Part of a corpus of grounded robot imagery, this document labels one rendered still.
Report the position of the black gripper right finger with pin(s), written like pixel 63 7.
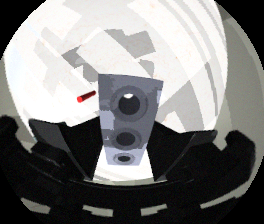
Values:
pixel 166 147

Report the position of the grey plate with three holes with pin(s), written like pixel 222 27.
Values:
pixel 126 123

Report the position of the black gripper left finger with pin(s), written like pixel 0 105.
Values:
pixel 83 143

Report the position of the red peg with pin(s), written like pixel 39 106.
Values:
pixel 85 96

